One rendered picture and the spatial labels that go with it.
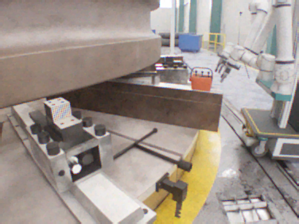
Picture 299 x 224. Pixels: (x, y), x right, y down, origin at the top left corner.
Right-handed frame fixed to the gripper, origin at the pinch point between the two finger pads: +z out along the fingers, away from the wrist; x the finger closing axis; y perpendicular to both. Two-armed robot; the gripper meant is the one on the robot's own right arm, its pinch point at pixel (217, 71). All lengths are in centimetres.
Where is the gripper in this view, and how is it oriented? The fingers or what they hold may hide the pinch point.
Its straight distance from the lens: 230.5
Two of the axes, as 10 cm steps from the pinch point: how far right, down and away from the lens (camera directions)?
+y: 9.1, 4.0, 0.8
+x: 0.4, -2.8, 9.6
